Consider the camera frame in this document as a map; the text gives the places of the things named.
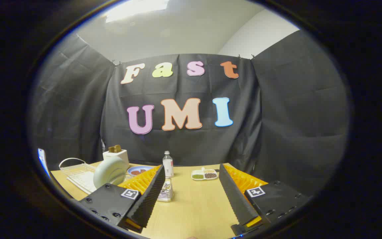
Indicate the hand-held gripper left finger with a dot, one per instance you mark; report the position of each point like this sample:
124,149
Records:
148,199

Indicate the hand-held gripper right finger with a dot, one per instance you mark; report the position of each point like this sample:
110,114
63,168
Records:
234,196

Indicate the clear cutlery basket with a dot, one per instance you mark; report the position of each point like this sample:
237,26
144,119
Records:
166,192

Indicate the pale green plate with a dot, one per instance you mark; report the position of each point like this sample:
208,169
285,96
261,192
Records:
109,172

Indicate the white dish rack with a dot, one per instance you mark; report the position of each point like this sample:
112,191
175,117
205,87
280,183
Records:
80,176

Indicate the blue plate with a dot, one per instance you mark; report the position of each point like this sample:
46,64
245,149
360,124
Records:
134,169

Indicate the white divided condiment dish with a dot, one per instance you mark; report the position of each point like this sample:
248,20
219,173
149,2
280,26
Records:
204,174

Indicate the red food pieces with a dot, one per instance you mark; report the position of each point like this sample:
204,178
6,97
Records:
137,172

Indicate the clear plastic water bottle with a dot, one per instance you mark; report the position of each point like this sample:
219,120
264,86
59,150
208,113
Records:
168,166

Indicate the white toaster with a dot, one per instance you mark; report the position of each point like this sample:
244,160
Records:
119,156

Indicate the brown toast slice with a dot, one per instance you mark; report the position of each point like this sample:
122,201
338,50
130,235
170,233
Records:
114,148

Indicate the black backdrop cloth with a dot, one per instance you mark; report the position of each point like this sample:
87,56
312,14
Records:
184,142

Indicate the white-edged screen device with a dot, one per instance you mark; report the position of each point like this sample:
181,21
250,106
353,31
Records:
42,161

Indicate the ceiling light panel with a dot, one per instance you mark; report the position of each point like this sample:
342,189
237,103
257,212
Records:
134,8

